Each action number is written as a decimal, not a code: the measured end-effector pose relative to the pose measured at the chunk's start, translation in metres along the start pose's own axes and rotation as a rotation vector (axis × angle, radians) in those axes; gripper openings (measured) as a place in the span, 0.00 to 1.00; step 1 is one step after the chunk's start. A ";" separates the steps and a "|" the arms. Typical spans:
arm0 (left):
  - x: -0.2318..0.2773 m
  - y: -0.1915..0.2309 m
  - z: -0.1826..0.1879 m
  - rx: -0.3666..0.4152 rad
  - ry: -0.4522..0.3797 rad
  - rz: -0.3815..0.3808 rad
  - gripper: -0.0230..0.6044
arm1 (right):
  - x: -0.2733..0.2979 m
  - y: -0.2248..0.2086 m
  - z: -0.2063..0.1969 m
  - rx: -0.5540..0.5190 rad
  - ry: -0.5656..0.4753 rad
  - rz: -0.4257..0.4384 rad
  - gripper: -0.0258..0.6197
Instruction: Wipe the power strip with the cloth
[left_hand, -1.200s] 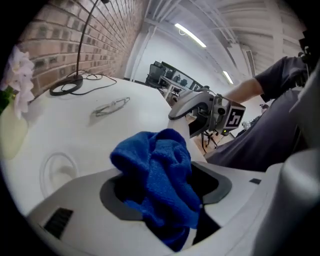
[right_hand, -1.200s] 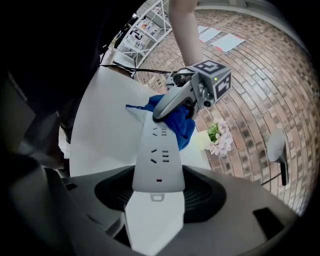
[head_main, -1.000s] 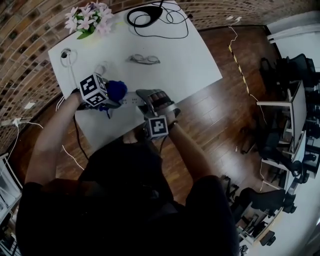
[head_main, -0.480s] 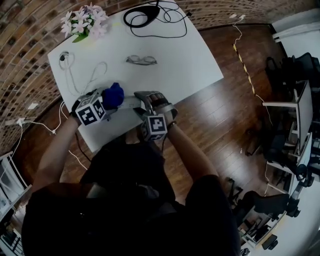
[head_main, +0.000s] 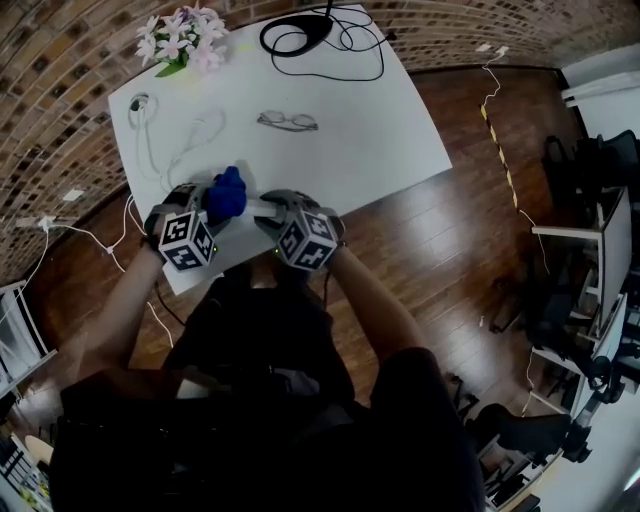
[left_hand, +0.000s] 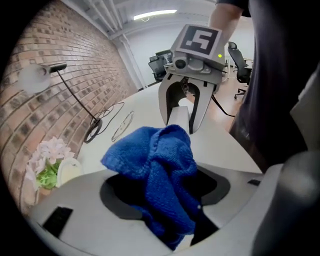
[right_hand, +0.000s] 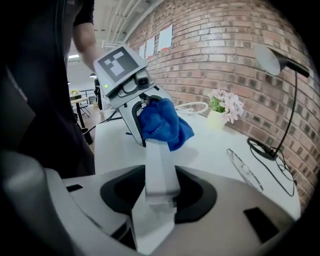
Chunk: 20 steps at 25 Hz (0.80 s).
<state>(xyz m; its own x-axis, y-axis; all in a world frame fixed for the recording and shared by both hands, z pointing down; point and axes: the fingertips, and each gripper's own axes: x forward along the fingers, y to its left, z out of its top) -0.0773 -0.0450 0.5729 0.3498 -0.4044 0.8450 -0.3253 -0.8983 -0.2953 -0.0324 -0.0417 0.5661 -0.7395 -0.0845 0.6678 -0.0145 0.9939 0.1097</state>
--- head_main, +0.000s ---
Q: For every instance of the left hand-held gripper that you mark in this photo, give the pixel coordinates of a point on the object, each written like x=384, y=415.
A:
x=182, y=240

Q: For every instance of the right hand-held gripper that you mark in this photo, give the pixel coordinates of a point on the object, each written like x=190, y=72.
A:
x=307, y=240

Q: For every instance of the blue cloth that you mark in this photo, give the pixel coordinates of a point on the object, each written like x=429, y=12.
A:
x=227, y=200

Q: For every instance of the person's right forearm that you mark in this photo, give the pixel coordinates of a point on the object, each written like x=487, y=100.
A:
x=375, y=310

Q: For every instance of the person's left forearm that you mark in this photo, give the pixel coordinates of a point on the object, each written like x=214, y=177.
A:
x=125, y=315

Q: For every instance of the thin-framed eyeglasses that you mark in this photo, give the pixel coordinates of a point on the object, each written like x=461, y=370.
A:
x=287, y=121

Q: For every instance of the pink flowers in pot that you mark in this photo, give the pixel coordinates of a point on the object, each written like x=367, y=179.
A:
x=180, y=37

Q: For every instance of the black desk lamp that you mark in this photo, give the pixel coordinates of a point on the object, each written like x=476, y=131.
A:
x=310, y=27

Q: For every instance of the person's body in black clothing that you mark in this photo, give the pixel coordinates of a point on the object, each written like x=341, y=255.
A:
x=270, y=410

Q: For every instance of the white metal shelf rack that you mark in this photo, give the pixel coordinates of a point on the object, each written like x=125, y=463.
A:
x=22, y=345

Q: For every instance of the yellow black striped tape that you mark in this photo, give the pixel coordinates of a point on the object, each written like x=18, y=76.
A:
x=500, y=155

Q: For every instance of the black office chair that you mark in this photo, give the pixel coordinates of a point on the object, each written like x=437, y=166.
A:
x=595, y=160
x=525, y=430

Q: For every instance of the white office desk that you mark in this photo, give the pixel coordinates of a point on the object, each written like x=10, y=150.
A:
x=612, y=250

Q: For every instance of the white wall socket plate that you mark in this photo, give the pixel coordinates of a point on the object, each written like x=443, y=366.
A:
x=484, y=48
x=73, y=195

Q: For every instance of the white wall charger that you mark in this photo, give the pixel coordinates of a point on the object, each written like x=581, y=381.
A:
x=47, y=222
x=502, y=51

